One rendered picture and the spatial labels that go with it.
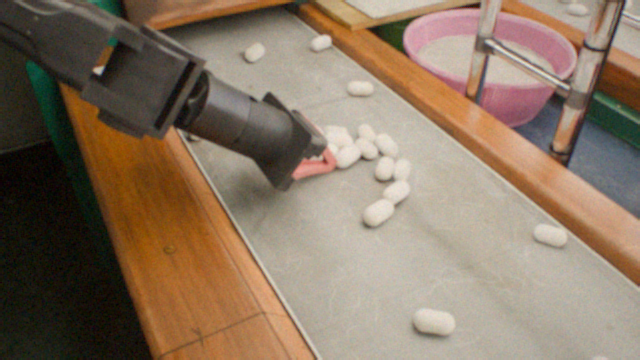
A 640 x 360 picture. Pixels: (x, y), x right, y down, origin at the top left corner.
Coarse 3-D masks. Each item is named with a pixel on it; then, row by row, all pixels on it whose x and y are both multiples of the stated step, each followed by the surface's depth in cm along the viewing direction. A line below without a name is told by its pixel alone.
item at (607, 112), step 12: (624, 12) 73; (636, 24) 72; (600, 96) 81; (600, 108) 81; (612, 108) 79; (624, 108) 78; (600, 120) 81; (612, 120) 79; (624, 120) 78; (636, 120) 76; (612, 132) 80; (624, 132) 78; (636, 132) 76; (636, 144) 77
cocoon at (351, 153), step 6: (348, 144) 63; (354, 144) 63; (342, 150) 62; (348, 150) 62; (354, 150) 63; (336, 156) 62; (342, 156) 62; (348, 156) 62; (354, 156) 63; (342, 162) 62; (348, 162) 62
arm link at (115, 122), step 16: (144, 32) 42; (160, 32) 45; (176, 48) 43; (192, 64) 45; (192, 80) 45; (176, 96) 45; (176, 112) 46; (128, 128) 44; (144, 128) 45; (160, 128) 46
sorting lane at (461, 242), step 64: (256, 64) 83; (320, 64) 83; (320, 128) 70; (384, 128) 70; (256, 192) 60; (320, 192) 60; (448, 192) 60; (512, 192) 60; (256, 256) 52; (320, 256) 53; (384, 256) 53; (448, 256) 53; (512, 256) 53; (576, 256) 52; (320, 320) 47; (384, 320) 47; (512, 320) 47; (576, 320) 47
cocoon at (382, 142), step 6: (378, 138) 65; (384, 138) 64; (390, 138) 65; (378, 144) 65; (384, 144) 64; (390, 144) 63; (396, 144) 64; (384, 150) 64; (390, 150) 63; (396, 150) 64; (384, 156) 64; (390, 156) 64
